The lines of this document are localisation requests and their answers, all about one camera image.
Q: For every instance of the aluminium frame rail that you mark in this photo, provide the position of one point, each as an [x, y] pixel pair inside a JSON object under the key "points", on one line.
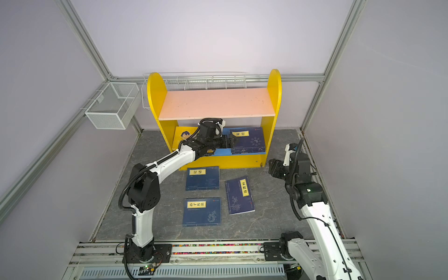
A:
{"points": [[49, 77]]}

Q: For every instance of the blue book lowest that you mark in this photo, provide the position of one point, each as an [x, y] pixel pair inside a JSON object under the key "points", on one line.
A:
{"points": [[239, 196]]}

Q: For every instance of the yellow bookshelf with coloured shelves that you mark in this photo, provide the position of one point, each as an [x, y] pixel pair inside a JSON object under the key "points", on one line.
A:
{"points": [[169, 107]]}

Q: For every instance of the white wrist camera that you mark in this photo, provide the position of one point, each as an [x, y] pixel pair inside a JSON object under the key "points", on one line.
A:
{"points": [[219, 125], [290, 150]]}

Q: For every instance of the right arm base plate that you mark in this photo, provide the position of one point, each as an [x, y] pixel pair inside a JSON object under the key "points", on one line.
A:
{"points": [[276, 252]]}

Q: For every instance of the blue book yellow label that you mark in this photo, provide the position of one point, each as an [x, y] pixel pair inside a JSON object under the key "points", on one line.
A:
{"points": [[203, 179]]}

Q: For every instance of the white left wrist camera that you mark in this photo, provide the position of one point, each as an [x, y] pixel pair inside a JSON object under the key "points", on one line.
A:
{"points": [[219, 125]]}

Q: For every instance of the white mesh basket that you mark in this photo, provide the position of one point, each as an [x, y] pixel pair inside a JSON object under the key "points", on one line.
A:
{"points": [[115, 106]]}

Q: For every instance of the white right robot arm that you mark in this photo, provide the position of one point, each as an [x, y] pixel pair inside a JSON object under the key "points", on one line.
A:
{"points": [[310, 203]]}

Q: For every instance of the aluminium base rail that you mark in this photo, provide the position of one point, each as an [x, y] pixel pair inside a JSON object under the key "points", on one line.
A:
{"points": [[198, 260]]}

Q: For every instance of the yellow cartoon book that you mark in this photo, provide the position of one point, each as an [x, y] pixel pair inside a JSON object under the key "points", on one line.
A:
{"points": [[182, 133]]}

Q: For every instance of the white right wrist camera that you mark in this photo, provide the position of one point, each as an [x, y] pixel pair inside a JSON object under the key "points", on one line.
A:
{"points": [[290, 150]]}

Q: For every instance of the blue book stack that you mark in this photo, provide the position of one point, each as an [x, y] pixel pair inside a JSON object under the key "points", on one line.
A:
{"points": [[202, 212], [247, 151]]}

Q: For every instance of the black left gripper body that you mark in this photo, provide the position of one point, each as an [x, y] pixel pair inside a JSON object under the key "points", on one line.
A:
{"points": [[217, 142]]}

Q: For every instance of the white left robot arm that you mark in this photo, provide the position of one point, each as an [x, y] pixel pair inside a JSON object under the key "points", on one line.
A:
{"points": [[142, 193]]}

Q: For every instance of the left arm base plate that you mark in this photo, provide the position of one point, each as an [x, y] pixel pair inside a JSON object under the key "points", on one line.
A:
{"points": [[158, 253]]}

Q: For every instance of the blue book bottom stack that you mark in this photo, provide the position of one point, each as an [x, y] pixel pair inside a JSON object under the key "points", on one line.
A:
{"points": [[202, 212]]}

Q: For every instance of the white wire rack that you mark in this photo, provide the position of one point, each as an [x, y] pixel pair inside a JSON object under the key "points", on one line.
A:
{"points": [[183, 82]]}

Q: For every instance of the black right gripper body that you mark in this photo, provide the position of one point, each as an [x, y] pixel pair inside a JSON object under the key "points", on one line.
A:
{"points": [[288, 178]]}

